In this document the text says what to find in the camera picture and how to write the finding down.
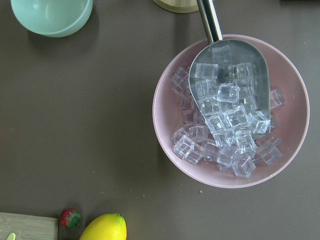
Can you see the pink bowl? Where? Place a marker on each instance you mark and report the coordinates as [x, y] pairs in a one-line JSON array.
[[292, 117]]

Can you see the metal ice scoop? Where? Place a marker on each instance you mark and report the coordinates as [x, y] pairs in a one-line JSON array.
[[227, 54]]

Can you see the wooden cup tree stand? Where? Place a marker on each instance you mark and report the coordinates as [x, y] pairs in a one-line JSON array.
[[178, 6]]

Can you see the yellow lemon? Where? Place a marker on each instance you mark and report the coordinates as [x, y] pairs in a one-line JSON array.
[[111, 226]]

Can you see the red strawberry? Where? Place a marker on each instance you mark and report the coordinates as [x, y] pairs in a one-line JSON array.
[[70, 218]]

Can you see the green bowl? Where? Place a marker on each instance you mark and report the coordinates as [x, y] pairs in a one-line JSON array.
[[52, 18]]

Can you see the wooden cutting board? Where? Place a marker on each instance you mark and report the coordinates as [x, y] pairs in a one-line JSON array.
[[28, 227]]

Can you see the yellow plastic knife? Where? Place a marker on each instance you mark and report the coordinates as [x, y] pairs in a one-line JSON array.
[[11, 236]]

